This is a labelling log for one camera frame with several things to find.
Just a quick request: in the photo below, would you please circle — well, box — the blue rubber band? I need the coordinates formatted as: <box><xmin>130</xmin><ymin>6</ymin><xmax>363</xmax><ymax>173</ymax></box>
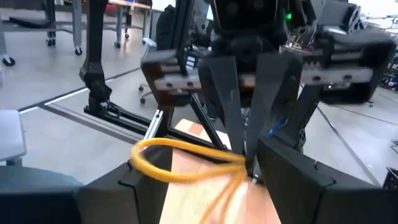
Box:
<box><xmin>267</xmin><ymin>116</ymin><xmax>289</xmax><ymax>138</ymax></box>

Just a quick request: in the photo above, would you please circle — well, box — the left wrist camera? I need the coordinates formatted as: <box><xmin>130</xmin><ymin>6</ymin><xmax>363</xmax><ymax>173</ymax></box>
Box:
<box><xmin>315</xmin><ymin>0</ymin><xmax>364</xmax><ymax>35</ymax></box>

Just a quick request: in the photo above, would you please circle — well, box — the silver metal bracket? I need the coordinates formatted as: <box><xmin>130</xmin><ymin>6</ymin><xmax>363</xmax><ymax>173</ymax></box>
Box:
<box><xmin>143</xmin><ymin>108</ymin><xmax>165</xmax><ymax>141</ymax></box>

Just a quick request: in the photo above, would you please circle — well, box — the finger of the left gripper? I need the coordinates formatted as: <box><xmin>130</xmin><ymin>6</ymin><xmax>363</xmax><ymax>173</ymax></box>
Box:
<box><xmin>198</xmin><ymin>55</ymin><xmax>247</xmax><ymax>156</ymax></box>
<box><xmin>245</xmin><ymin>54</ymin><xmax>325</xmax><ymax>165</ymax></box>

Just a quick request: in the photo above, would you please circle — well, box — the black office chair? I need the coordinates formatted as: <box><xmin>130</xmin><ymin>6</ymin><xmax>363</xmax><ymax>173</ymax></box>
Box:
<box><xmin>137</xmin><ymin>4</ymin><xmax>180</xmax><ymax>105</ymax></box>

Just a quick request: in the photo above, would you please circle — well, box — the black floor crate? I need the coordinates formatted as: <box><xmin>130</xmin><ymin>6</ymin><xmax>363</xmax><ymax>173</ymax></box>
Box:
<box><xmin>381</xmin><ymin>167</ymin><xmax>398</xmax><ymax>190</ymax></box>

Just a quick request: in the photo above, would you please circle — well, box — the grey rolling desk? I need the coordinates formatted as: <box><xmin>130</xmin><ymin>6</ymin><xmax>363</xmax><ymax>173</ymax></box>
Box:
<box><xmin>0</xmin><ymin>0</ymin><xmax>85</xmax><ymax>68</ymax></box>

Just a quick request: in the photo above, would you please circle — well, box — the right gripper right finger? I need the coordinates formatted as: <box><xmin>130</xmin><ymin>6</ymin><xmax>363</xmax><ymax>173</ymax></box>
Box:
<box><xmin>254</xmin><ymin>136</ymin><xmax>398</xmax><ymax>224</ymax></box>

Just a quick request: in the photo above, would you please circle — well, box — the wooden top desk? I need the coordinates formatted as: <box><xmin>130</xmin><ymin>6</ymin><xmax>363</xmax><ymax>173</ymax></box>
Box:
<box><xmin>105</xmin><ymin>0</ymin><xmax>154</xmax><ymax>50</ymax></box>

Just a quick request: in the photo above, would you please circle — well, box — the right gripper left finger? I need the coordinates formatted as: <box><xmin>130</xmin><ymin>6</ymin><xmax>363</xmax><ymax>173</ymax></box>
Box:
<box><xmin>0</xmin><ymin>146</ymin><xmax>174</xmax><ymax>224</ymax></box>

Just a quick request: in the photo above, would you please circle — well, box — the yellow rubber band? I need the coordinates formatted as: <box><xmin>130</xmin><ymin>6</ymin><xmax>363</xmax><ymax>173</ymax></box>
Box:
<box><xmin>129</xmin><ymin>138</ymin><xmax>249</xmax><ymax>224</ymax></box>

